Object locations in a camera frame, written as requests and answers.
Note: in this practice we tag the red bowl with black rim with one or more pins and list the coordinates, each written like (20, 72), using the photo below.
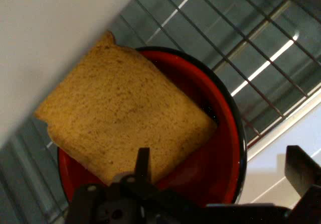
(218, 158)

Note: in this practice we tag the glass oven door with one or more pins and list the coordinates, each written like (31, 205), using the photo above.
(301, 133)

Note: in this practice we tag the cream white toaster oven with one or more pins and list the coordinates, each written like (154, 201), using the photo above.
(37, 45)

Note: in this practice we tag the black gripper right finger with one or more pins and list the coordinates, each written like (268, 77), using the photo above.
(306, 173)

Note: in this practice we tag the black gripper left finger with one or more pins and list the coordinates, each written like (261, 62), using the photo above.
(140, 201)

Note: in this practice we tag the toasted bread slice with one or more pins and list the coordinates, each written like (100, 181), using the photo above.
(120, 103)

